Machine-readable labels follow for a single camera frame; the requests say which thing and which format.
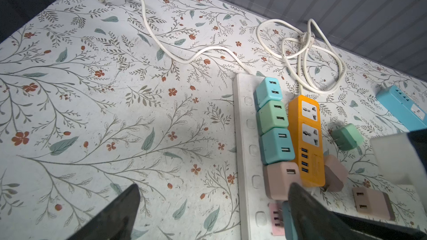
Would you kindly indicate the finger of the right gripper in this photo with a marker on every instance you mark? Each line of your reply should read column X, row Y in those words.
column 383, row 231

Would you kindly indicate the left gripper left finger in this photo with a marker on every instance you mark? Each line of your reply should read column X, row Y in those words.
column 114, row 222

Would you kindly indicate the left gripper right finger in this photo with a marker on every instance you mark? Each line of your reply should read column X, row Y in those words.
column 313, row 221

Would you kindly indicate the pink plug adapter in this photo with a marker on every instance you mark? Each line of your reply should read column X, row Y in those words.
column 278, row 178
column 373, row 203

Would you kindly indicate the white multicolour power strip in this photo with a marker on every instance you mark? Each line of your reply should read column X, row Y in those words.
column 256, row 209

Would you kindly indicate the pink plug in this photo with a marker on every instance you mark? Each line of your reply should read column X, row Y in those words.
column 335, row 174

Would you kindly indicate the pink plug adapter front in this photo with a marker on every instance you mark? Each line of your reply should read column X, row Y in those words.
column 278, row 178

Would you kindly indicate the teal plug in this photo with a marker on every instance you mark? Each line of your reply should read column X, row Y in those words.
column 276, row 146

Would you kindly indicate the orange power strip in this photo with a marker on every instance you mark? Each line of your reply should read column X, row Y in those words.
column 305, row 130

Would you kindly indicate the green plug adapter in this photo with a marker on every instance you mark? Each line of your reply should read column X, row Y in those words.
column 347, row 137
column 272, row 115

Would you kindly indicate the blue power strip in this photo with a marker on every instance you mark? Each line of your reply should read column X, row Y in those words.
column 403, row 108

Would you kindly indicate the teal plug adapter front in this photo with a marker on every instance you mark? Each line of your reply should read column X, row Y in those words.
column 268, row 90

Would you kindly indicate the teal plug adapter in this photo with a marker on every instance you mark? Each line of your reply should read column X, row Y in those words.
column 289, row 227
column 268, row 90

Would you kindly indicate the floral table mat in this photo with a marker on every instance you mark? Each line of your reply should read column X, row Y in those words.
column 98, row 96

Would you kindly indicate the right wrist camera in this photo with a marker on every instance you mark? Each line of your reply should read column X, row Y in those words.
column 402, row 159

